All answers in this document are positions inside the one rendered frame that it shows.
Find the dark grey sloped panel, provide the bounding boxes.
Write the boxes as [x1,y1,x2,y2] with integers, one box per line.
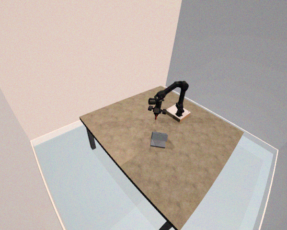
[150,132,168,148]

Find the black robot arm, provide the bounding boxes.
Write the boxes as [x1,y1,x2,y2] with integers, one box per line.
[148,81,189,117]

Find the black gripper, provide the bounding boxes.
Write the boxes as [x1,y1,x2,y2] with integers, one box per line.
[148,105,167,114]

